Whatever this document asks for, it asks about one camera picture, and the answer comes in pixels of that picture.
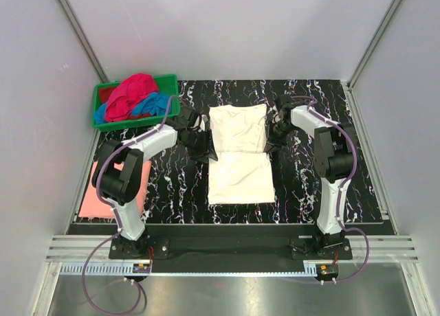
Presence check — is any dark red t shirt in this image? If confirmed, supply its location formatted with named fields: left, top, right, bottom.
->
left=98, top=86, right=118, bottom=104

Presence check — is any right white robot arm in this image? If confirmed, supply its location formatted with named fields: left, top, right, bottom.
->
left=265, top=102, right=358, bottom=259

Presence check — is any grey slotted cable duct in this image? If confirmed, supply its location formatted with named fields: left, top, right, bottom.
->
left=60, top=262, right=318, bottom=278

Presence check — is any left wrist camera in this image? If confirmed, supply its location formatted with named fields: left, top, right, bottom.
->
left=176, top=107, right=208, bottom=131

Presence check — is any aluminium frame post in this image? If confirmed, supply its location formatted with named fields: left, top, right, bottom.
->
left=346, top=0, right=404, bottom=89
left=56, top=0, right=109, bottom=83

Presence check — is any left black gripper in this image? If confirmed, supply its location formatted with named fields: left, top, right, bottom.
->
left=181, top=128, right=217, bottom=163

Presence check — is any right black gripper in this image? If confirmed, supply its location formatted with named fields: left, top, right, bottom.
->
left=263, top=121, right=295, bottom=155

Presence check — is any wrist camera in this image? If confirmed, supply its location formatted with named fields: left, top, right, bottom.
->
left=176, top=107, right=208, bottom=131
left=274, top=95, right=296, bottom=120

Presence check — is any cream white t shirt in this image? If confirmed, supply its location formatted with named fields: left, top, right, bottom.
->
left=208, top=104, right=275, bottom=205

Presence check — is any folded pink t shirt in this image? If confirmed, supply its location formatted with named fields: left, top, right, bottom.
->
left=78, top=161, right=151, bottom=219

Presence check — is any green plastic bin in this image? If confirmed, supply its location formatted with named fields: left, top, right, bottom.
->
left=91, top=74, right=181, bottom=132

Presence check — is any magenta pink t shirt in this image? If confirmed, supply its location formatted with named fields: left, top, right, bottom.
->
left=104, top=73, right=159, bottom=122

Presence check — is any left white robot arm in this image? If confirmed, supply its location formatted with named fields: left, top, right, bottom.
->
left=92, top=123, right=218, bottom=258

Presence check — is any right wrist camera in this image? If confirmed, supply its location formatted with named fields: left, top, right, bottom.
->
left=274, top=95, right=296, bottom=120

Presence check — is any right aluminium frame post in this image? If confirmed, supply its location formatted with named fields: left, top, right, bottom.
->
left=346, top=0, right=404, bottom=89

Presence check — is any blue t shirt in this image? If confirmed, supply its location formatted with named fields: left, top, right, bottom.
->
left=93, top=92, right=169, bottom=124

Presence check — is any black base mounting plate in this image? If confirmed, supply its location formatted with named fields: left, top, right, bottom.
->
left=109, top=225, right=353, bottom=275

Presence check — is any left aluminium frame post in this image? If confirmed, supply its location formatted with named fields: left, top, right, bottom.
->
left=56, top=0, right=109, bottom=83

